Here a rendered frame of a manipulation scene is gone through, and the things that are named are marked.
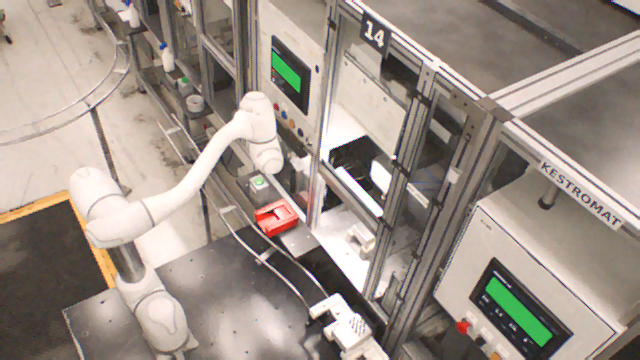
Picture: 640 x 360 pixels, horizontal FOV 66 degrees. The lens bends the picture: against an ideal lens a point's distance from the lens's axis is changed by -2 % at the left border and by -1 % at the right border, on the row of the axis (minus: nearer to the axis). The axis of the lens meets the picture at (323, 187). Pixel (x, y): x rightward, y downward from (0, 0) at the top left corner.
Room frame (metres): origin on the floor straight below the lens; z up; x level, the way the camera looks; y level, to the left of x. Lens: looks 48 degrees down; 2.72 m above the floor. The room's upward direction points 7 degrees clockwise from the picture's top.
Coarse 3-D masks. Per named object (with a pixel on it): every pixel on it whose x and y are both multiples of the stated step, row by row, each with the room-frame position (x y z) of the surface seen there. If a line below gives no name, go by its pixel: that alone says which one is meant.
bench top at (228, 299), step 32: (256, 224) 1.54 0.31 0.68; (192, 256) 1.30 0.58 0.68; (224, 256) 1.33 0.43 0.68; (192, 288) 1.13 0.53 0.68; (224, 288) 1.16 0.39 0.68; (256, 288) 1.18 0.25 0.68; (288, 288) 1.20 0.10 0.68; (96, 320) 0.92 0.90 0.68; (128, 320) 0.94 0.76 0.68; (192, 320) 0.98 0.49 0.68; (224, 320) 1.00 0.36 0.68; (256, 320) 1.02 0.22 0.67; (288, 320) 1.04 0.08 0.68; (320, 320) 1.06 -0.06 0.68; (96, 352) 0.78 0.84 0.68; (128, 352) 0.80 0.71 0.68; (192, 352) 0.84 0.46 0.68; (224, 352) 0.86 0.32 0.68; (256, 352) 0.87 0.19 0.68; (288, 352) 0.89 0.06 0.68; (320, 352) 0.91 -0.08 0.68
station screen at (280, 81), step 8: (272, 48) 1.58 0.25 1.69; (280, 56) 1.53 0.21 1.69; (288, 64) 1.49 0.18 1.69; (272, 72) 1.58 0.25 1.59; (296, 72) 1.45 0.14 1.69; (272, 80) 1.58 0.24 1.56; (280, 80) 1.53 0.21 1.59; (280, 88) 1.53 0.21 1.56; (288, 88) 1.49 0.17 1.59; (288, 96) 1.49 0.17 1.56; (296, 96) 1.45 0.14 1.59; (296, 104) 1.44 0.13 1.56
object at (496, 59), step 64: (256, 0) 1.73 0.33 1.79; (384, 0) 1.42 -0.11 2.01; (448, 0) 1.47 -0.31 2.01; (512, 0) 1.53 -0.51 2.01; (576, 0) 1.59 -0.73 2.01; (256, 64) 1.74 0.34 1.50; (448, 64) 1.12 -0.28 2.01; (512, 64) 1.16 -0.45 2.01; (576, 64) 1.18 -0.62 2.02; (448, 192) 0.93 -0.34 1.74; (320, 256) 1.55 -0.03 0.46
